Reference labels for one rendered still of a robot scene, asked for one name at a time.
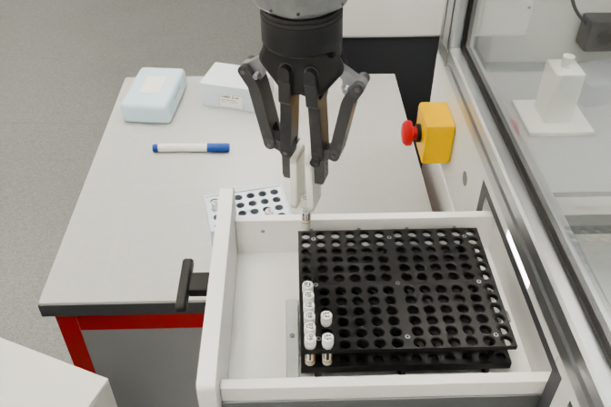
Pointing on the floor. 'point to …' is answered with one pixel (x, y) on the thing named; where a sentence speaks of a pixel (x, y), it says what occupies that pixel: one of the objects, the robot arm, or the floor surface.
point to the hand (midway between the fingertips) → (305, 177)
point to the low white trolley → (195, 227)
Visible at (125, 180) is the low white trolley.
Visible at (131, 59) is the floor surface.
